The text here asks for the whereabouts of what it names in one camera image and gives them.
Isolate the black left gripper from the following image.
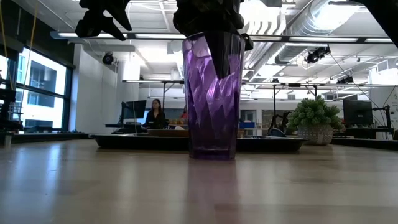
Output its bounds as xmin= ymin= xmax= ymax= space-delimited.
xmin=74 ymin=0 xmax=133 ymax=42

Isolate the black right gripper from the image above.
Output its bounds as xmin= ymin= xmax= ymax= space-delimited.
xmin=173 ymin=0 xmax=254 ymax=80

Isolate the purple faceted plastic cup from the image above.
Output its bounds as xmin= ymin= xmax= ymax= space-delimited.
xmin=182 ymin=30 xmax=246 ymax=161

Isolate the black plastic tray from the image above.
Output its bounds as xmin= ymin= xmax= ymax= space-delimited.
xmin=89 ymin=133 xmax=308 ymax=153

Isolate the overhead light bar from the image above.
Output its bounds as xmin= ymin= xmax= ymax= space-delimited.
xmin=49 ymin=30 xmax=398 ymax=44

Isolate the person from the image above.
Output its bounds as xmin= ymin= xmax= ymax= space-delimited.
xmin=142 ymin=98 xmax=167 ymax=130
xmin=179 ymin=105 xmax=189 ymax=126

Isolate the large window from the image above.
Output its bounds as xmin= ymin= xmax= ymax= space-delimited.
xmin=0 ymin=46 xmax=74 ymax=133

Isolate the black monitor on desk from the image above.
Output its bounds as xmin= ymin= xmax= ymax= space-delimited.
xmin=120 ymin=99 xmax=147 ymax=125

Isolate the green potted plant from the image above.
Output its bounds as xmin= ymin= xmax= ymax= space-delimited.
xmin=286 ymin=95 xmax=345 ymax=146

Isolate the black background rig frame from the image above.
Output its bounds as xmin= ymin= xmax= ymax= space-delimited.
xmin=123 ymin=79 xmax=186 ymax=125
xmin=244 ymin=81 xmax=398 ymax=131

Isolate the black aluminium table frame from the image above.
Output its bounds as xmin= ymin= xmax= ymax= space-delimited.
xmin=0 ymin=132 xmax=398 ymax=152

